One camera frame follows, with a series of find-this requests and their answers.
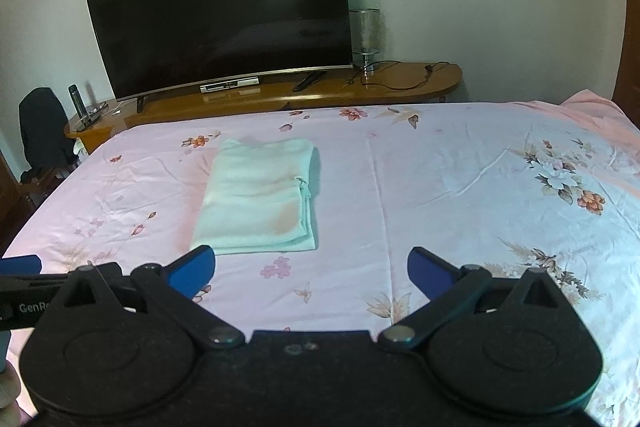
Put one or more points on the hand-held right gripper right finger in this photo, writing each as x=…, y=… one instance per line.
x=430, y=269

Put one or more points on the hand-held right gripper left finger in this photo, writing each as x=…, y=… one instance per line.
x=192, y=269

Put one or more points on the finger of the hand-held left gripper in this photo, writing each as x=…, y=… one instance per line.
x=20, y=266
x=107, y=272

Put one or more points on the white knit sweater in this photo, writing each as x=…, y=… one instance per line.
x=257, y=197

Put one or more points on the person's left hand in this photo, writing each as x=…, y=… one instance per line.
x=9, y=389

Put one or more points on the dark wooden furniture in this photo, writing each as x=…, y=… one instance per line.
x=12, y=197

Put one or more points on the pink floral bed sheet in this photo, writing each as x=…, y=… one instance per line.
x=450, y=197

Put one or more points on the phone charging dock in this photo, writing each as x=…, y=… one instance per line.
x=92, y=114

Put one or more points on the silver set-top box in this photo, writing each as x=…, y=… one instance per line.
x=230, y=84

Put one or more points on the wooden television stand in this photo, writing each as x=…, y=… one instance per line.
x=320, y=97

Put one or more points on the black remote control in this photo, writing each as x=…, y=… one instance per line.
x=309, y=82

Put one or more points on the glass table lamp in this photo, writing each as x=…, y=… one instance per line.
x=365, y=37

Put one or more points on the black curved television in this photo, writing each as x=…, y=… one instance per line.
x=220, y=7

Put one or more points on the brown wooden door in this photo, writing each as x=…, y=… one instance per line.
x=631, y=7

